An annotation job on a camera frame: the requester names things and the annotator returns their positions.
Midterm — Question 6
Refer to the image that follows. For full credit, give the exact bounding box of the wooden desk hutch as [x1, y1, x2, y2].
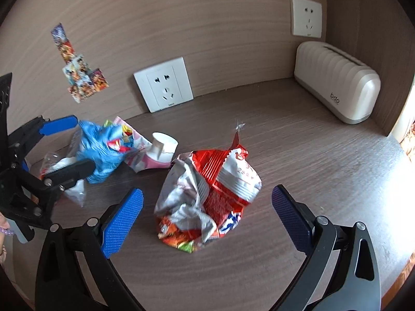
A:
[0, 0, 415, 137]

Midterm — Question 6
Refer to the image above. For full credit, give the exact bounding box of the clear plastic bag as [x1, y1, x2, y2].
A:
[40, 130, 88, 208]

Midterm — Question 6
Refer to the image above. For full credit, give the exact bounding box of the red white snack bag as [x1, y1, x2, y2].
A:
[191, 120, 262, 238]

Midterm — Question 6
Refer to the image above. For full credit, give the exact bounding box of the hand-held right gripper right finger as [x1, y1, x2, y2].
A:
[271, 185, 381, 311]

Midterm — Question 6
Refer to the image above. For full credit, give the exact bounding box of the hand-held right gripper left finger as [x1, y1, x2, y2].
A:
[35, 186, 145, 311]

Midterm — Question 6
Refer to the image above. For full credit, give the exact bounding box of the blue cartoon sticker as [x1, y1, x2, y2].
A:
[51, 23, 67, 41]

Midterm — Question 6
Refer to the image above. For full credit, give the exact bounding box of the person's left forearm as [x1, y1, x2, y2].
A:
[0, 214, 12, 264]

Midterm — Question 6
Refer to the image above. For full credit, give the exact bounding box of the white wall socket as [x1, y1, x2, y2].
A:
[291, 0, 323, 38]
[134, 56, 194, 113]

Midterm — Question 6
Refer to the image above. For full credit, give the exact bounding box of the silver foil wrapper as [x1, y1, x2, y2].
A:
[154, 152, 218, 253]

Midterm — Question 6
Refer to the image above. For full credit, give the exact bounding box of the blue plastic bag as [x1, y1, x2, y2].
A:
[76, 120, 138, 185]

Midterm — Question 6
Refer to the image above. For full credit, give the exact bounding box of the white ribbed box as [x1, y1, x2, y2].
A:
[294, 41, 381, 124]

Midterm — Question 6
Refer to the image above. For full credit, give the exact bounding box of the orange patterned blanket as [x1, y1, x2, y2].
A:
[401, 117, 415, 163]

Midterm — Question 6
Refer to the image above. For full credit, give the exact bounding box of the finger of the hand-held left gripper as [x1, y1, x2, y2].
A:
[8, 114, 79, 163]
[43, 159, 96, 190]

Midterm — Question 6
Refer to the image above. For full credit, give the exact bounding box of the pale cartoon sticker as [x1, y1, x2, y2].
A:
[63, 53, 93, 83]

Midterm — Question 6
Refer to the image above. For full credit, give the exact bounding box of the orange cartoon sticker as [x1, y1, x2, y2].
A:
[60, 39, 76, 64]

